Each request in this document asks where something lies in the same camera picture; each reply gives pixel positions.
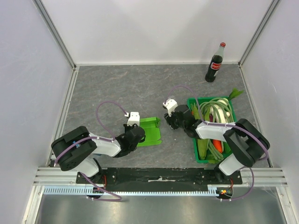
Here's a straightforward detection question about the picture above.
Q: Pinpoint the green paper box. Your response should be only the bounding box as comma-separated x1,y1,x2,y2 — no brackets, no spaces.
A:
137,117,162,147

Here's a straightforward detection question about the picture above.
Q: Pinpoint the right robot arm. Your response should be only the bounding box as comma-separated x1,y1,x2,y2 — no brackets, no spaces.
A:
163,101,270,184

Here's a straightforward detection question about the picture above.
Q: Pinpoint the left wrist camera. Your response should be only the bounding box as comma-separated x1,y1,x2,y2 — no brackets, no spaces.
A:
125,112,140,126

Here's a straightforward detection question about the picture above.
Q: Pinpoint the grey cable duct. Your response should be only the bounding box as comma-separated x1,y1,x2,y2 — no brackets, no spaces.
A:
43,186,219,196

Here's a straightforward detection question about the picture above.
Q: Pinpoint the green long beans bundle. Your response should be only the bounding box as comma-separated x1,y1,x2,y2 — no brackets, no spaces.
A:
197,98,235,163

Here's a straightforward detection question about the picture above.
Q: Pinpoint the cola glass bottle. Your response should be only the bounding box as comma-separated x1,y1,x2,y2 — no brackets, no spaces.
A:
205,42,226,83

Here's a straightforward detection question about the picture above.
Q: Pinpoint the purple onion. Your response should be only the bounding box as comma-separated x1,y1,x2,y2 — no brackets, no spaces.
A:
209,114,214,122

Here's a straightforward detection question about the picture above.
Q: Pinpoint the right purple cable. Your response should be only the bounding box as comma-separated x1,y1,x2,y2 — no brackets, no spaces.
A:
164,85,270,201

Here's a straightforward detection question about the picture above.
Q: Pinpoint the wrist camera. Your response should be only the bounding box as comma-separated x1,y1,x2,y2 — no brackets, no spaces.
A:
163,98,178,117
125,112,140,126

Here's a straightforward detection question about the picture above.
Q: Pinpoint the green plastic tray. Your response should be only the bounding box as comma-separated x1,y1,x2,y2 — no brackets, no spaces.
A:
186,96,236,164

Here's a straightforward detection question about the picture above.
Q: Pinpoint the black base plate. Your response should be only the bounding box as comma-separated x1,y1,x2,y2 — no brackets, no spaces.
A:
76,167,243,192

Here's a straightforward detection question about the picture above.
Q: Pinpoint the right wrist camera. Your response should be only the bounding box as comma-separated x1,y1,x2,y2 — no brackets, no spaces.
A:
163,98,178,117

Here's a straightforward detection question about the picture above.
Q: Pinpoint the orange carrot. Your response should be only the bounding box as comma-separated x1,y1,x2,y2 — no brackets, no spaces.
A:
212,140,223,153

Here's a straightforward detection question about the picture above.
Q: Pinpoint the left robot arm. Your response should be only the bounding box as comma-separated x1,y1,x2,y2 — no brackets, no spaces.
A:
51,124,146,183

